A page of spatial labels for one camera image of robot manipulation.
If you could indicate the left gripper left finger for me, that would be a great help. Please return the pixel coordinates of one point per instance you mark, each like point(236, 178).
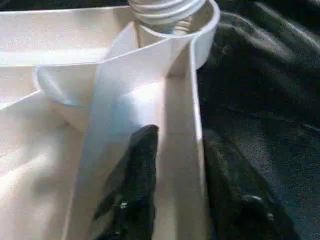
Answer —
point(132, 200)

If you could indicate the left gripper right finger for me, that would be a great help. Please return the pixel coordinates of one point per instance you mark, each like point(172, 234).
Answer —
point(240, 210)

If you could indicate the white plastic table top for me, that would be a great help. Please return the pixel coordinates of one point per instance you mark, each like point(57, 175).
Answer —
point(60, 140)

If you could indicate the white plastic table leg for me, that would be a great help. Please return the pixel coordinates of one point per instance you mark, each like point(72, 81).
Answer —
point(165, 12)

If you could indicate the black work mat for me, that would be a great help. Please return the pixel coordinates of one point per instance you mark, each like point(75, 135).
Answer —
point(270, 100)

